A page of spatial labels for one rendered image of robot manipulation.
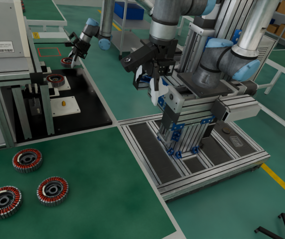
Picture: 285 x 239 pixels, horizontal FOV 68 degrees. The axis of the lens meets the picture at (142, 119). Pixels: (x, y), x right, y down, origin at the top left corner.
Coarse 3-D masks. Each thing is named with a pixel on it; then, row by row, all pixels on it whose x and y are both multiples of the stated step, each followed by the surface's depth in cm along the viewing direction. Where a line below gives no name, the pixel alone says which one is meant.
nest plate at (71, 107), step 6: (72, 96) 127; (54, 102) 120; (60, 102) 121; (66, 102) 122; (72, 102) 122; (54, 108) 116; (60, 108) 117; (66, 108) 118; (72, 108) 119; (78, 108) 119; (54, 114) 112; (60, 114) 113; (66, 114) 115
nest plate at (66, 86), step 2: (64, 76) 142; (44, 78) 136; (44, 80) 135; (58, 80) 138; (66, 80) 139; (66, 82) 138; (64, 84) 135; (66, 84) 135; (68, 84) 136; (60, 86) 133; (62, 86) 133; (64, 86) 133; (66, 86) 134; (68, 86) 134; (58, 88) 131; (60, 88) 131; (62, 88) 132; (64, 88) 132; (66, 88) 132; (68, 88) 133; (70, 88) 134; (58, 90) 131; (60, 90) 131; (62, 90) 132
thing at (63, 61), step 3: (66, 57) 154; (69, 57) 154; (63, 60) 150; (66, 60) 153; (69, 60) 154; (63, 63) 147; (66, 63) 147; (69, 63) 148; (63, 66) 149; (66, 66) 148; (69, 66) 148
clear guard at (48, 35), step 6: (30, 30) 121; (36, 30) 122; (42, 30) 124; (48, 30) 125; (54, 30) 127; (60, 30) 128; (42, 36) 118; (48, 36) 119; (54, 36) 120; (60, 36) 122; (66, 36) 123; (36, 42) 110; (42, 42) 112; (48, 42) 113; (54, 42) 114; (60, 42) 115; (66, 42) 117; (72, 42) 120; (78, 48) 122
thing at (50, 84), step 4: (48, 84) 108; (52, 84) 109; (28, 88) 107; (32, 88) 107; (52, 88) 106; (56, 88) 114; (28, 92) 104; (32, 92) 104; (40, 92) 106; (52, 92) 108; (56, 92) 111; (24, 96) 102; (28, 96) 103; (32, 96) 104; (36, 96) 105; (40, 96) 106
